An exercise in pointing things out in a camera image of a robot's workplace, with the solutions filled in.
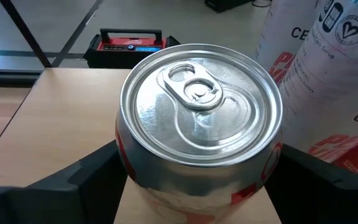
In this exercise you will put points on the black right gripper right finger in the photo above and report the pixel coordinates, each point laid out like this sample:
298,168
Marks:
322,202

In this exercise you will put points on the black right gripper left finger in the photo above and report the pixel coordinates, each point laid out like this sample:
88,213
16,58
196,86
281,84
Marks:
57,199

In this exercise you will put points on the white Celsius can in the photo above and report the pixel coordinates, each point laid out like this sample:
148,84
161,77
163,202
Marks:
278,34
337,93

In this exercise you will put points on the silver Diet Coke can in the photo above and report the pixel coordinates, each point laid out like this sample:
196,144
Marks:
197,109

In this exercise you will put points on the red and black toolbox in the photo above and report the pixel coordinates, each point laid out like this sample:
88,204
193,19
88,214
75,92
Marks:
120,60

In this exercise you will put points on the black floor box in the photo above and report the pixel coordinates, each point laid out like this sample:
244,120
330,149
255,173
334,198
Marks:
228,4

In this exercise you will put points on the black metal rack frame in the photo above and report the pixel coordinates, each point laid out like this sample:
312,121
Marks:
57,124

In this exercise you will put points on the black table rig frame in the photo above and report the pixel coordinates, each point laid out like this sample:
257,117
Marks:
5,79

